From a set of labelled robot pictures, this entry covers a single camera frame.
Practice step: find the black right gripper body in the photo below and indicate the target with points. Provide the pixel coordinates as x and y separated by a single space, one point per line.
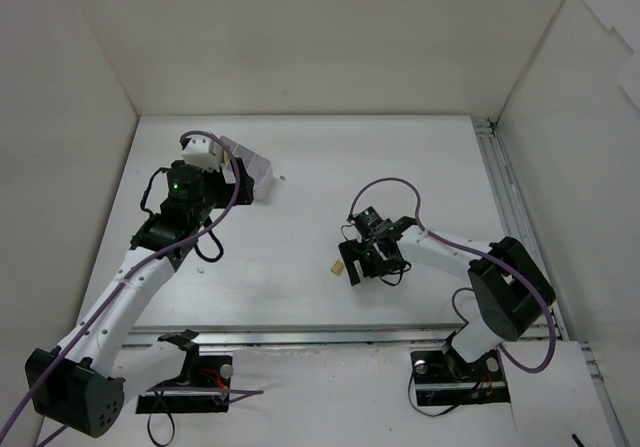
370 260

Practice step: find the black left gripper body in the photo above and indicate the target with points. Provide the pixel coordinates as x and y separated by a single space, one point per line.
239 187

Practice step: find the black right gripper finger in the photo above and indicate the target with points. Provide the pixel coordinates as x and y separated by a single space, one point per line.
354 257
385 265

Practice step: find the yellow eraser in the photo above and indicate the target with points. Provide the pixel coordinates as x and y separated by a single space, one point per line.
337 267

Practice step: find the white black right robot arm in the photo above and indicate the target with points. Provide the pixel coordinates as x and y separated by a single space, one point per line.
510 291

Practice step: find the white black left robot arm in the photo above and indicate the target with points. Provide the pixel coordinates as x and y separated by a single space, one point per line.
78 383

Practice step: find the white divided organizer box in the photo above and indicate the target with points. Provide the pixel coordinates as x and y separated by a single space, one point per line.
258 167

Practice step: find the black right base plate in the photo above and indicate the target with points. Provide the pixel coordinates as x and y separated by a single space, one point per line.
438 380

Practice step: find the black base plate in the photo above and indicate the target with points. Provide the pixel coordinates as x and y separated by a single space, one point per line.
438 380
201 394

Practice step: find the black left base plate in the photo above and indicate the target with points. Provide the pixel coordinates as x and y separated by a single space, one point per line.
201 394

